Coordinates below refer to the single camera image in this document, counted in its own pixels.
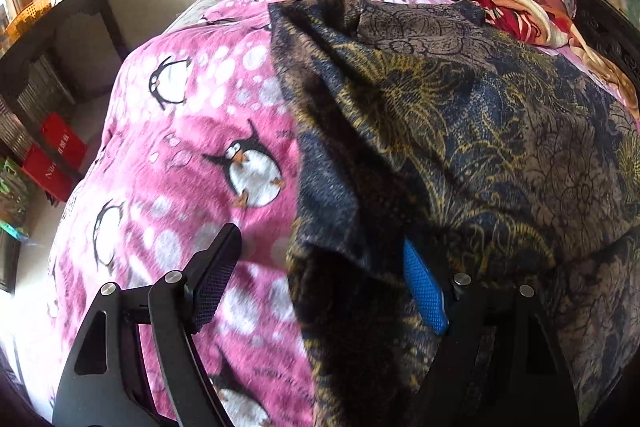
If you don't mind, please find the dark floral patterned garment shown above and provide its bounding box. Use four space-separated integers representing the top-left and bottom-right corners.
268 0 639 426

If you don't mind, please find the green paper gift bag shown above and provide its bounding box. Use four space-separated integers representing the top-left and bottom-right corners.
0 157 32 243

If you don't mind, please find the red paper gift bag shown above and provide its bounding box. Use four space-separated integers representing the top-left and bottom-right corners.
22 144 74 202

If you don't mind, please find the pink penguin fleece blanket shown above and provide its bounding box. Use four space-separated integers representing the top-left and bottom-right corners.
44 0 640 427

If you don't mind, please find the dark wooden desk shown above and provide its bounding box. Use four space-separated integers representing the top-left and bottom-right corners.
1 0 130 157

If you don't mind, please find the dark carved wooden headboard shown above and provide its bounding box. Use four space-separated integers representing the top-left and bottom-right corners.
570 0 639 90

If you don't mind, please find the orange plastic basket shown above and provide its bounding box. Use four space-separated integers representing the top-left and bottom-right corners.
4 0 55 42

